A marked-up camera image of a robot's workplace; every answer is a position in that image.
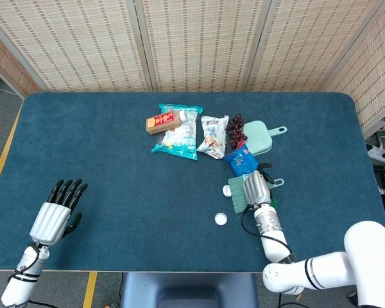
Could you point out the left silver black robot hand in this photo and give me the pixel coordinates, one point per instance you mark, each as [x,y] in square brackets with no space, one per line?
[49,223]

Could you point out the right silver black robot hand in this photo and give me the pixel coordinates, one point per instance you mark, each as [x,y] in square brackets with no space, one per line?
[256,189]

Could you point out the green plastic scrub brush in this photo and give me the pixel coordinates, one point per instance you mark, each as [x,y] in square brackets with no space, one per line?
[237,195]

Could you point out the white bottle cap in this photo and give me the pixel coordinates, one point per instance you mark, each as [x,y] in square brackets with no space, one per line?
[226,190]
[220,219]

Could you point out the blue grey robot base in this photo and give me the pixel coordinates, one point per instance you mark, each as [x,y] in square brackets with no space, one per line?
[189,290]

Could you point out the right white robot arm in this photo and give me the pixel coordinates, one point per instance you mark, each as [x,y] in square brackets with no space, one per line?
[365,256]

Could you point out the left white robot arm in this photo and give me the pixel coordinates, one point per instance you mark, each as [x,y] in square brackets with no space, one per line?
[22,282]

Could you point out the blue snack bag with barcode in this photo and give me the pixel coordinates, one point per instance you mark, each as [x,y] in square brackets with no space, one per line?
[240,160]

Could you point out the light green dustpan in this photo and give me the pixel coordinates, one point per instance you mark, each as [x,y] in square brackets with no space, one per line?
[258,138]

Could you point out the dark red grape bunch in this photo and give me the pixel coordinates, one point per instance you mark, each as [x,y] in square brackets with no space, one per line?
[235,130]

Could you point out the white blue snack bag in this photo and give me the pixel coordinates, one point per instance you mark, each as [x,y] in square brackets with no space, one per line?
[211,134]

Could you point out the blue felt table cover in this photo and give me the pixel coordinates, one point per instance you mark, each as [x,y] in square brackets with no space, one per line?
[115,192]

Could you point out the teal white snack bag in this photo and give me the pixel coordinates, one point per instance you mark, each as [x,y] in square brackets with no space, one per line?
[179,144]

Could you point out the white power strip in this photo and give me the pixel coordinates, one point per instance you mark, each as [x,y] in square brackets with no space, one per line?
[381,153]

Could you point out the woven bamboo folding screen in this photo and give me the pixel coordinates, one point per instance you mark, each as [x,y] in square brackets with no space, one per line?
[199,45]

